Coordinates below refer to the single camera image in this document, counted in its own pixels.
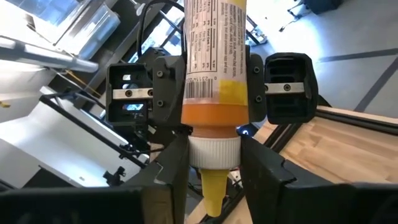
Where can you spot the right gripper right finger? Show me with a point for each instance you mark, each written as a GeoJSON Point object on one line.
{"type": "Point", "coordinates": [273, 193]}

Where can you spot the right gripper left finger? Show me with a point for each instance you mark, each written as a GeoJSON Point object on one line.
{"type": "Point", "coordinates": [164, 193]}

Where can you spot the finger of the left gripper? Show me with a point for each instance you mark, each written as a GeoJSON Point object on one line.
{"type": "Point", "coordinates": [256, 87]}
{"type": "Point", "coordinates": [169, 90]}

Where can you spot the yellow-capped small bottle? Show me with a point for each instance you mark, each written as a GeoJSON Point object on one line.
{"type": "Point", "coordinates": [214, 46]}

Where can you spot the black metal stand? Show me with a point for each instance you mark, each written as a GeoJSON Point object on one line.
{"type": "Point", "coordinates": [93, 130]}

